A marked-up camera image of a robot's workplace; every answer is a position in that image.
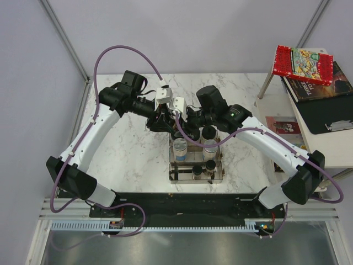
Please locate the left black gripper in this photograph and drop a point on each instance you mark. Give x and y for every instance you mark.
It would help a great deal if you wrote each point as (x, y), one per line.
(161, 124)

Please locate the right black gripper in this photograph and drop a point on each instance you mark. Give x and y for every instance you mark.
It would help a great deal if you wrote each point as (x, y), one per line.
(185, 119)

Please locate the blue-label bottle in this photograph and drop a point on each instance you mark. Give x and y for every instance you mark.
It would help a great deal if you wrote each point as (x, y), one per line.
(209, 153)
(180, 147)

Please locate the clear three-slot organizer tray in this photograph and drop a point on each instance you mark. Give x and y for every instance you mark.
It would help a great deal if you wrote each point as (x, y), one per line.
(181, 172)

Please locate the black-cap spice bottle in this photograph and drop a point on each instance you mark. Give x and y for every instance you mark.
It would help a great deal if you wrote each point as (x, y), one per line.
(210, 166)
(197, 172)

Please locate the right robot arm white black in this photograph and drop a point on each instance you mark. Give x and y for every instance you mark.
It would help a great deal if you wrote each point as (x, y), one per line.
(304, 169)

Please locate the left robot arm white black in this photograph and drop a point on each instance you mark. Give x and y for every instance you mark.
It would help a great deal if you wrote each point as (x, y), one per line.
(69, 170)

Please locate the dark hardcover book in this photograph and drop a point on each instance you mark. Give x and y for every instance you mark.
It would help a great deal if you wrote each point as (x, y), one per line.
(302, 91)

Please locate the red children's book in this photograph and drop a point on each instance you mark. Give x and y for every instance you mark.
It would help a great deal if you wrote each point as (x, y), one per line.
(303, 65)

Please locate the black clipboard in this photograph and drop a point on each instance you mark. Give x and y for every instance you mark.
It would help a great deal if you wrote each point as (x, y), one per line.
(327, 115)

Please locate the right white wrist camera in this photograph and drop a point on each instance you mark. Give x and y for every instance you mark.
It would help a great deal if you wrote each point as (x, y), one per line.
(178, 105)

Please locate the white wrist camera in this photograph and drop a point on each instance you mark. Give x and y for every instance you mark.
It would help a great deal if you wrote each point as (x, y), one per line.
(178, 105)
(164, 95)

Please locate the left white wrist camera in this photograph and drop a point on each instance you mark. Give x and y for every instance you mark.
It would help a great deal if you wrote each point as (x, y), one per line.
(164, 95)

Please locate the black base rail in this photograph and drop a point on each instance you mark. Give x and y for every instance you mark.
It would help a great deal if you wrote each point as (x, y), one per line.
(188, 209)

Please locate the white slotted cable duct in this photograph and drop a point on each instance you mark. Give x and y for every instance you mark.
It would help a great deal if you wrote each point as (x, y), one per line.
(110, 226)

